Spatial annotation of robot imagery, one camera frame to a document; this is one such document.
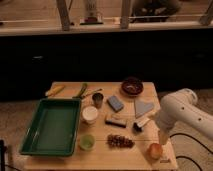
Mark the brown pine cone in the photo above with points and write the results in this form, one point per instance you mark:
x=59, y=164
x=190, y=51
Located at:
x=119, y=141

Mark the blue sponge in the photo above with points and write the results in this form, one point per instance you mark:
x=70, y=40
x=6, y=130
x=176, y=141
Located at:
x=115, y=103

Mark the small green cup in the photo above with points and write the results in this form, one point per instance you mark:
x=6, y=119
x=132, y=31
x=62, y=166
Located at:
x=87, y=142

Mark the black white brush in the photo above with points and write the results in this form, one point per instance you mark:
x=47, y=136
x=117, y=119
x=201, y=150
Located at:
x=138, y=126

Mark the white paper cup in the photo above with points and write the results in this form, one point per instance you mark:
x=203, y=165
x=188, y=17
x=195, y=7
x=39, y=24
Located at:
x=90, y=114

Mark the grey folded cloth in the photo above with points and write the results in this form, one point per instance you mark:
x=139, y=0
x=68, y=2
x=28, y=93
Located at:
x=142, y=107

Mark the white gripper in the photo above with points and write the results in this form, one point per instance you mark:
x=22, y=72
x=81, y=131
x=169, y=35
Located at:
x=163, y=137

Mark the green plastic tray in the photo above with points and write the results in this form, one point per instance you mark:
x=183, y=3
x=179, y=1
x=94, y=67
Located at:
x=53, y=128

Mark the dark brown bowl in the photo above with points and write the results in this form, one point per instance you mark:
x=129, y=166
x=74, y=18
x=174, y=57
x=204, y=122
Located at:
x=132, y=86

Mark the green handled peeler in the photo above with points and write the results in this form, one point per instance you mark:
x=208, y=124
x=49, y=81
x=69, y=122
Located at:
x=82, y=90

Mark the wooden block eraser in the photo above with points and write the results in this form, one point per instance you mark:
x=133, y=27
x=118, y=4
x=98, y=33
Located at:
x=112, y=120

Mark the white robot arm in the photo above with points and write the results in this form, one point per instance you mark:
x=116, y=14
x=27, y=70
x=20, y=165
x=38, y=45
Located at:
x=181, y=106

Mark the red yellow apple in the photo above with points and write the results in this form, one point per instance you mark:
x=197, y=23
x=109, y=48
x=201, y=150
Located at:
x=155, y=150

